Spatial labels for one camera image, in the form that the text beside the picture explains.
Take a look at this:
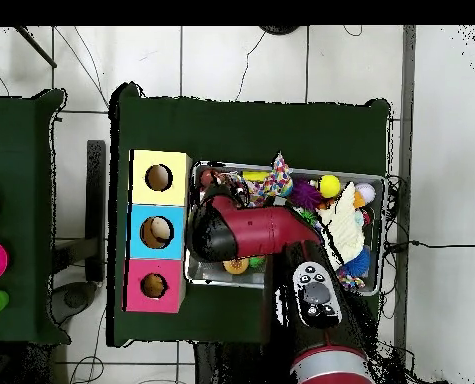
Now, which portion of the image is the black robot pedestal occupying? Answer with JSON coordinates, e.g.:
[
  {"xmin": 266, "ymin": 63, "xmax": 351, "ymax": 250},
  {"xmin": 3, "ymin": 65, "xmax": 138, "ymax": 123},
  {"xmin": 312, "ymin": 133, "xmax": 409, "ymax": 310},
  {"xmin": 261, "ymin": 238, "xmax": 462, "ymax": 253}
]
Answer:
[{"xmin": 192, "ymin": 341, "xmax": 294, "ymax": 384}]

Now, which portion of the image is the silver mesh bin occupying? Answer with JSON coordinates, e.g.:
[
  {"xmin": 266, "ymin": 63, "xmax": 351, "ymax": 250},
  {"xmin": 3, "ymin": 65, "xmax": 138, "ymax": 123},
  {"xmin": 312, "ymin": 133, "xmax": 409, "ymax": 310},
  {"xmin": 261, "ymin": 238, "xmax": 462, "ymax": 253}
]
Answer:
[{"xmin": 184, "ymin": 160, "xmax": 387, "ymax": 298}]

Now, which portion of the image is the black round base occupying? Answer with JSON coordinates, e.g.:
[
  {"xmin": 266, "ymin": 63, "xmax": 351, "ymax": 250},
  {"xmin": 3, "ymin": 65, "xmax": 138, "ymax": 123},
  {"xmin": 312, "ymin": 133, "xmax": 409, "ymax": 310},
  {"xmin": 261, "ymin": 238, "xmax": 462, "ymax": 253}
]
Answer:
[{"xmin": 258, "ymin": 25, "xmax": 301, "ymax": 36}]

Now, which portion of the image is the purple spiky monster toy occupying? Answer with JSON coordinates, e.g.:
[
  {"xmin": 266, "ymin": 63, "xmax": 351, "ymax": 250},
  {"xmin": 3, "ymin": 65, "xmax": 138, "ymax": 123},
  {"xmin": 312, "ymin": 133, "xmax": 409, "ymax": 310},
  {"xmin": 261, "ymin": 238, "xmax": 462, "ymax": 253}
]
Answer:
[{"xmin": 290, "ymin": 179, "xmax": 324, "ymax": 211}]

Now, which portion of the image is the yellow smiley ball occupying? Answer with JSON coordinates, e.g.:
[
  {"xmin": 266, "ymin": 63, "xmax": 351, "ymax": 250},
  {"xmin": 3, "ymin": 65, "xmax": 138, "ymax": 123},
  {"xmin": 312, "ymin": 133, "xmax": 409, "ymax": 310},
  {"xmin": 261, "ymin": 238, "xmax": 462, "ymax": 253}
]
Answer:
[{"xmin": 318, "ymin": 174, "xmax": 342, "ymax": 199}]

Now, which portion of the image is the white baseball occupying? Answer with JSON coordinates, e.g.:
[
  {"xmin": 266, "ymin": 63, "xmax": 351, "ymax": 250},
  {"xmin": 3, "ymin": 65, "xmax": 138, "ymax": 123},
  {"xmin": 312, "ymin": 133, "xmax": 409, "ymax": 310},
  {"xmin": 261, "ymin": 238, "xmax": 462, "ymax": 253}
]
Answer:
[{"xmin": 354, "ymin": 182, "xmax": 377, "ymax": 203}]

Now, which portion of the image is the wooden box with three holes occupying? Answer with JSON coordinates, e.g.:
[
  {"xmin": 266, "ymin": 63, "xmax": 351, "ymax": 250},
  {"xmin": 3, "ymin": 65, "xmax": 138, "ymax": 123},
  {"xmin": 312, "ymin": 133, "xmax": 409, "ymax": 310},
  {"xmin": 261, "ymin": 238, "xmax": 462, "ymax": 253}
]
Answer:
[{"xmin": 122, "ymin": 149, "xmax": 193, "ymax": 314}]

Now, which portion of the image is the toy hamburger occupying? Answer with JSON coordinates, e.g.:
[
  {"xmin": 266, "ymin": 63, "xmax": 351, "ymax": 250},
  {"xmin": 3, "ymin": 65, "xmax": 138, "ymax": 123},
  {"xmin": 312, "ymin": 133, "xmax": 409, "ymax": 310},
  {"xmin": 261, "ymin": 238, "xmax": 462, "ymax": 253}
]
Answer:
[{"xmin": 222, "ymin": 257, "xmax": 251, "ymax": 276}]

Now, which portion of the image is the black tripod leg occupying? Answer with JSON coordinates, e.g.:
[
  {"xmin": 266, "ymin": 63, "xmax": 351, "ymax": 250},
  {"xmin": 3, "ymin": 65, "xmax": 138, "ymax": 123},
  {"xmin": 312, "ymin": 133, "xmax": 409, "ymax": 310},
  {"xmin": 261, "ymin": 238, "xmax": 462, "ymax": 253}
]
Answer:
[{"xmin": 14, "ymin": 25, "xmax": 58, "ymax": 68}]

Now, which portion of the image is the brown toy football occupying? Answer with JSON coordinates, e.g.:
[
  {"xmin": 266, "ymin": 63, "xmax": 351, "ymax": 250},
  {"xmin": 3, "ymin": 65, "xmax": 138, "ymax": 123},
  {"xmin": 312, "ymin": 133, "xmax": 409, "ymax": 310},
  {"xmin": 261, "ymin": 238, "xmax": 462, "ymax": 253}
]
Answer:
[{"xmin": 199, "ymin": 169, "xmax": 222, "ymax": 190}]

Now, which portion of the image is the cream waffle cloth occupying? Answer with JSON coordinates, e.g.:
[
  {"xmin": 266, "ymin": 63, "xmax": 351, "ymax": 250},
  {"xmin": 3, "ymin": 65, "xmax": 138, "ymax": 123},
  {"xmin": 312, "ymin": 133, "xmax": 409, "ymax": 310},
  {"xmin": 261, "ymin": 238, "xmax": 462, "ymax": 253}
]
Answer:
[{"xmin": 316, "ymin": 181, "xmax": 366, "ymax": 271}]

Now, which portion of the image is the dark green side tablecloth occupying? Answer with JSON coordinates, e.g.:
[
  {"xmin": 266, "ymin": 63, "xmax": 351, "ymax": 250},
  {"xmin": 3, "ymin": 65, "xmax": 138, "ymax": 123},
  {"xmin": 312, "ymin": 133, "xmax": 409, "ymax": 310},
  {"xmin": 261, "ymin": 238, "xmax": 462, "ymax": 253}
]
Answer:
[{"xmin": 0, "ymin": 88, "xmax": 71, "ymax": 346}]

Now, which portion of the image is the black floor cable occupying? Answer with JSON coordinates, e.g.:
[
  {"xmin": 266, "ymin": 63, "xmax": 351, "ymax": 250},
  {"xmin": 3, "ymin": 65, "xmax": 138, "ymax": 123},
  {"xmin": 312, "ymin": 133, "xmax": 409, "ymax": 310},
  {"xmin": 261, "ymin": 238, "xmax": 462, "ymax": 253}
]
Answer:
[{"xmin": 382, "ymin": 238, "xmax": 475, "ymax": 252}]

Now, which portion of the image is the black upright panel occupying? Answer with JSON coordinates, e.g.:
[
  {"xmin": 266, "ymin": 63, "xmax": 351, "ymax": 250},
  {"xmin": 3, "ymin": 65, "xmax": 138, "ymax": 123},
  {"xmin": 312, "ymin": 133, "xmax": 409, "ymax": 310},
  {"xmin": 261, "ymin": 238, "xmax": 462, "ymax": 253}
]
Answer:
[{"xmin": 85, "ymin": 139, "xmax": 107, "ymax": 283}]

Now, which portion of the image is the colourful dotted cloth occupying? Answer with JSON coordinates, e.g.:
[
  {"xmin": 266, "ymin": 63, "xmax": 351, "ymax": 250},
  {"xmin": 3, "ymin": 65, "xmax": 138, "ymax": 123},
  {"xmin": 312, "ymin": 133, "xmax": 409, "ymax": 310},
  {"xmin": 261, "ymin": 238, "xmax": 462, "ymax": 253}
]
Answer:
[{"xmin": 228, "ymin": 153, "xmax": 294, "ymax": 207}]

